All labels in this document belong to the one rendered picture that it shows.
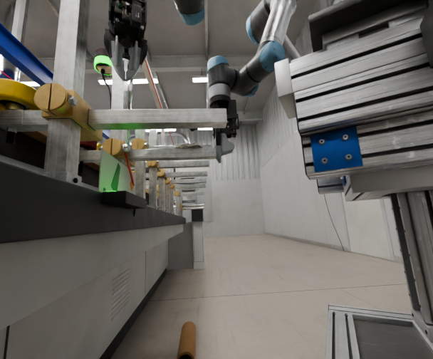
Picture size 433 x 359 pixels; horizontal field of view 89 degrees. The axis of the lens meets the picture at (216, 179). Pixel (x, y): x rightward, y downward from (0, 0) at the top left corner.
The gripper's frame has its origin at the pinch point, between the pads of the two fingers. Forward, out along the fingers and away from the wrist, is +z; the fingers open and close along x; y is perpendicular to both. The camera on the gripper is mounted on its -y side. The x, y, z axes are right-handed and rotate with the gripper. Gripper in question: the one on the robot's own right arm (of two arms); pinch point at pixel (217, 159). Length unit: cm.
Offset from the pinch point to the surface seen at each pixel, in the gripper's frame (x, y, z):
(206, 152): -1.5, -3.4, -2.1
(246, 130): 878, 232, -384
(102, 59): -6.9, -33.4, -30.6
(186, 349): 44, -15, 74
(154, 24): 356, -87, -418
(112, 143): -7.9, -29.6, -3.4
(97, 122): -26.5, -25.3, -0.6
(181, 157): -1.5, -11.4, -0.8
